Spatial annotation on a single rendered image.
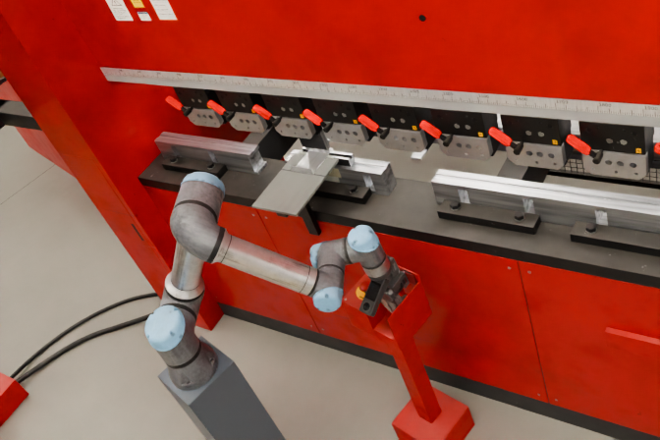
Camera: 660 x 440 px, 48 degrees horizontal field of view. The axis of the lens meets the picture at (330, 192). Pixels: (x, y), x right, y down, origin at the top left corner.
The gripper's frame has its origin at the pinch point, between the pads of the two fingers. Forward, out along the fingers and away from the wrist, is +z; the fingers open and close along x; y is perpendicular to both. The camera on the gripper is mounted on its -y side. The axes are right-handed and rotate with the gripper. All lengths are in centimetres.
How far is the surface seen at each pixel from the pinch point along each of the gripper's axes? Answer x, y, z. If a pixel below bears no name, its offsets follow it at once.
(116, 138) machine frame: 127, 1, -33
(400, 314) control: -4.9, -1.5, -4.8
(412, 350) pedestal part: 2.1, 0.4, 22.4
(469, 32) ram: -20, 43, -74
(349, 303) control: 11.7, -5.7, -5.2
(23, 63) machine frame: 132, -8, -76
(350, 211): 29.2, 19.8, -12.6
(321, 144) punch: 43, 30, -29
